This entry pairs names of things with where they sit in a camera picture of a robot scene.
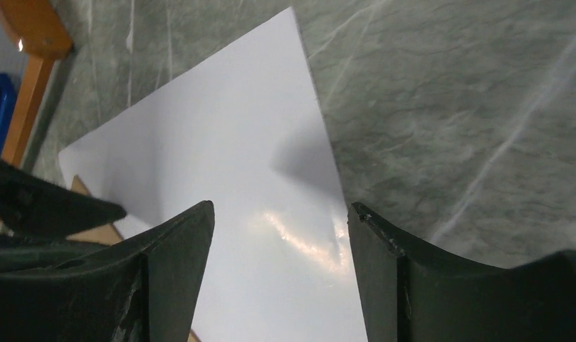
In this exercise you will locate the white photo paper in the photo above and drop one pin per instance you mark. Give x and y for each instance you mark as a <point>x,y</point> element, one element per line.
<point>244,130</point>

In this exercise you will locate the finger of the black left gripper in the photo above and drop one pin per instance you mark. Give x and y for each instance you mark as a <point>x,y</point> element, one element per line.
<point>37,208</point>
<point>20,253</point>

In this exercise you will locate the orange wooden rack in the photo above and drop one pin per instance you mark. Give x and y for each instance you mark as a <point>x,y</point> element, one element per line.
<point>35,28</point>

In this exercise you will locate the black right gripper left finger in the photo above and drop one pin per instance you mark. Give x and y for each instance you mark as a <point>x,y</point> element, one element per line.
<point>144,288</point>

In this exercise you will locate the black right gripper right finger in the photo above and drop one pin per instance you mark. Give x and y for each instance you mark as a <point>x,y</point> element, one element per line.
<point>411,290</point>

